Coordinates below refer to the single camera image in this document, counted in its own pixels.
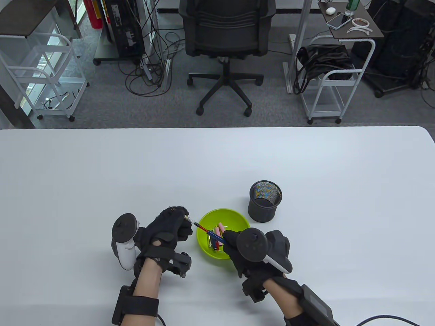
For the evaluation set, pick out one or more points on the person's right hand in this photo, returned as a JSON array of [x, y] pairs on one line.
[[251, 271]]

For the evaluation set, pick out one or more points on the person's left hand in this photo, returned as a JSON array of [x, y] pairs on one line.
[[163, 227]]

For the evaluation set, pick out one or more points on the pink fountain pen cap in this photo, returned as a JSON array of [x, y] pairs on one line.
[[218, 232]]

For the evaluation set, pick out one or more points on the person's right forearm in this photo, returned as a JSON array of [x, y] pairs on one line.
[[282, 299]]

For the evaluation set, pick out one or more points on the grey white VR controller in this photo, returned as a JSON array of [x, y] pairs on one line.
[[124, 225], [251, 244]]

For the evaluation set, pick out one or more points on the lime green plastic bowl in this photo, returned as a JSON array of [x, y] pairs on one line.
[[234, 220]]

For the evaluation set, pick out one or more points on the black mesh pen cup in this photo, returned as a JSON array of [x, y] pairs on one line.
[[265, 207]]

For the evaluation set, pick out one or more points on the black armband with box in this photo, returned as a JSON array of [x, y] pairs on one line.
[[142, 305], [316, 304]]

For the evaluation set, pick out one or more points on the white power strip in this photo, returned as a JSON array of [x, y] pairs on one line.
[[167, 73]]

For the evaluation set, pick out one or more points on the grey power strip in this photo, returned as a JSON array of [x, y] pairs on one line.
[[148, 69]]

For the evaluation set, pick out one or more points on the white rolling cart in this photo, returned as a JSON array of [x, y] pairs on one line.
[[34, 51], [323, 105]]

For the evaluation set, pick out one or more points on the grey rolling platform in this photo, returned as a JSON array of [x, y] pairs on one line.
[[105, 51]]

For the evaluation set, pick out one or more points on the black computer tower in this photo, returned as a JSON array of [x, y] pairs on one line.
[[122, 30]]

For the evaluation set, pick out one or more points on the black office chair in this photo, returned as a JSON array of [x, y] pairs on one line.
[[224, 34]]

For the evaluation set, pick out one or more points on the black bag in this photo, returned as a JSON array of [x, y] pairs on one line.
[[323, 59]]

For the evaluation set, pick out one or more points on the red fire extinguisher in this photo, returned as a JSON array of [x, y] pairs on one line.
[[91, 15]]

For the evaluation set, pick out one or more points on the brown side table top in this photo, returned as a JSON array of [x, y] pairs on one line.
[[336, 32]]

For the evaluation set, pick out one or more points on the white curved plastic piece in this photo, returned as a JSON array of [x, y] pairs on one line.
[[360, 30]]

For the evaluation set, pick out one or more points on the white smartphone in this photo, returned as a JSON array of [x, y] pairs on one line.
[[339, 21]]

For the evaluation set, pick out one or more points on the white tape roll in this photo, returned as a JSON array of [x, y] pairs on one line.
[[355, 22]]

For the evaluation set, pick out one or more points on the white earbuds case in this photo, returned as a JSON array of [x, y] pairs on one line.
[[330, 10]]

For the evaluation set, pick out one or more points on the black equipment stack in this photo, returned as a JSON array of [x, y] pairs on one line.
[[401, 40]]

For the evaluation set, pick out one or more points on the green bottle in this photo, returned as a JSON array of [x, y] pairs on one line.
[[352, 6]]

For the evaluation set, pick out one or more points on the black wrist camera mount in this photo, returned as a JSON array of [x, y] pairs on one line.
[[181, 265], [255, 290]]

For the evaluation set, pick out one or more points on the white desk leg frame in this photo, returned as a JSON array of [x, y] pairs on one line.
[[300, 34], [153, 34]]

